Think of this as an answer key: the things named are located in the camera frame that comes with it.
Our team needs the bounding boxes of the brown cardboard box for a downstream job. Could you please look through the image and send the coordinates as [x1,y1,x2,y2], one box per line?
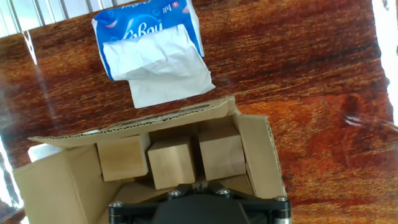
[12,95,287,224]

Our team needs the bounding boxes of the blue tissue pack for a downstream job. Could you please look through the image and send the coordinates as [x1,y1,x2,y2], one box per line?
[91,0,217,110]

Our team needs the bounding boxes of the silver digital kitchen scale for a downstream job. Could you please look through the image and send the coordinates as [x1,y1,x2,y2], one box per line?
[27,129,101,163]

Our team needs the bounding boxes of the wood grain table mat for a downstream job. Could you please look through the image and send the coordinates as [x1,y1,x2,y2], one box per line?
[0,0,398,224]

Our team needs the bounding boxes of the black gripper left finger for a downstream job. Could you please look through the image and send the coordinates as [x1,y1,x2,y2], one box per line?
[108,182,195,224]

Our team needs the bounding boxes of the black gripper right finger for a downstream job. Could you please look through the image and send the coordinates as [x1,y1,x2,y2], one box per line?
[204,182,292,224]

